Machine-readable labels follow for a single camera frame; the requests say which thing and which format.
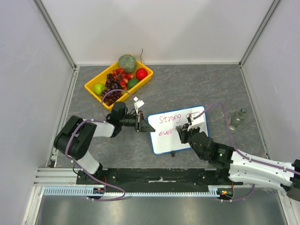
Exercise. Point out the blue framed whiteboard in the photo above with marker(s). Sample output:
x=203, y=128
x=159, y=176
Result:
x=166, y=138

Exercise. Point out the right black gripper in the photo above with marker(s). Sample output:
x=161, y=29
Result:
x=184, y=134

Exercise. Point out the red fruit cluster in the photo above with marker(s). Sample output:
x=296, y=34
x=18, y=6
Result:
x=123, y=77

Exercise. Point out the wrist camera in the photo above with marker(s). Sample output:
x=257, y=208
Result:
x=137, y=104
x=194, y=120

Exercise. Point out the light green apple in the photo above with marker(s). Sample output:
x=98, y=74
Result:
x=98, y=89

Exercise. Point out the green melon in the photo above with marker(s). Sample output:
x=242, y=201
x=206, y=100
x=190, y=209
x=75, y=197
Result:
x=128, y=62

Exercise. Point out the dark green lime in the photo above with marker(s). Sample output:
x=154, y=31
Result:
x=132, y=82

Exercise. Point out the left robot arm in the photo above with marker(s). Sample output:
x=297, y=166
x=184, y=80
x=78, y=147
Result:
x=75, y=137

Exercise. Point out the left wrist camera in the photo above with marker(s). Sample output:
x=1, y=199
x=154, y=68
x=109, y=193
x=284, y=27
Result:
x=137, y=104

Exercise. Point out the yellow plastic tray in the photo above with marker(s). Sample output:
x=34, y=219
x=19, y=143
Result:
x=114, y=92

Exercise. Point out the light blue cable duct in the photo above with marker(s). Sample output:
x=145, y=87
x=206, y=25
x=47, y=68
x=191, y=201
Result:
x=93, y=191

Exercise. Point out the glass soda bottle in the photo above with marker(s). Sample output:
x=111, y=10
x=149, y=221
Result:
x=237, y=118

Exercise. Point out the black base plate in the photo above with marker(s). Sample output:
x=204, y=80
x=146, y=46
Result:
x=163, y=180

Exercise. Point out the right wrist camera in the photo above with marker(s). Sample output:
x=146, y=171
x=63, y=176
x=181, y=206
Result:
x=194, y=120

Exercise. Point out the red apple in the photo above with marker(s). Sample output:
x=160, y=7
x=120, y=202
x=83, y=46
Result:
x=141, y=73

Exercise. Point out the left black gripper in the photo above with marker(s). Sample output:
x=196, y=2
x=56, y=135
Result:
x=141, y=124

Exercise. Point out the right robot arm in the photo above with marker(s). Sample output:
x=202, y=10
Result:
x=237, y=166

